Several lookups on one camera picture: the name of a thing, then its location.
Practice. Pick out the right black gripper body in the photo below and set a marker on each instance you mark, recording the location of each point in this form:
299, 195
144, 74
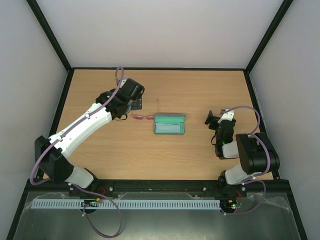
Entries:
213, 121

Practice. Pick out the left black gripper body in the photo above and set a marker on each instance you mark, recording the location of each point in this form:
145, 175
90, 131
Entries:
137, 105

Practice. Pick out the pink sunglasses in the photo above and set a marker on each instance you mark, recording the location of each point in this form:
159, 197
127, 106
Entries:
148, 114

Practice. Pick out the grey glasses case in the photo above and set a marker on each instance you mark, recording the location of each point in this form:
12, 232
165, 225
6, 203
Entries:
172, 119

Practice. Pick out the light blue cleaning cloth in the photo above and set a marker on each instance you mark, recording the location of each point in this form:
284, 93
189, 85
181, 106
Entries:
167, 128

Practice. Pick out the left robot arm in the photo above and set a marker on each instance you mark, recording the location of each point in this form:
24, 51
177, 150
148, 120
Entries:
52, 153

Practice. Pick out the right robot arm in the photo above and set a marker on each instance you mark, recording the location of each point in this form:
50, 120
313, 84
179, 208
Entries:
257, 156

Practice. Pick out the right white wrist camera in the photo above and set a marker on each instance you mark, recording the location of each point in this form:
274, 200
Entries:
226, 114

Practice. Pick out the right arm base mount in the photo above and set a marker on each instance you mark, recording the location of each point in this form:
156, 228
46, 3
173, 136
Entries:
218, 190

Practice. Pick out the black aluminium frame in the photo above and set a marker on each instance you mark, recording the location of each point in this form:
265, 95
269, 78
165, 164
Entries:
276, 185

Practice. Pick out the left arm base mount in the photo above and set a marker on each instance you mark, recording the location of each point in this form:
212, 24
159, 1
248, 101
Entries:
96, 189

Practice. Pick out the white slotted cable duct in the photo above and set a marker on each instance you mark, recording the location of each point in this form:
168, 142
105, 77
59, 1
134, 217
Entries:
127, 204

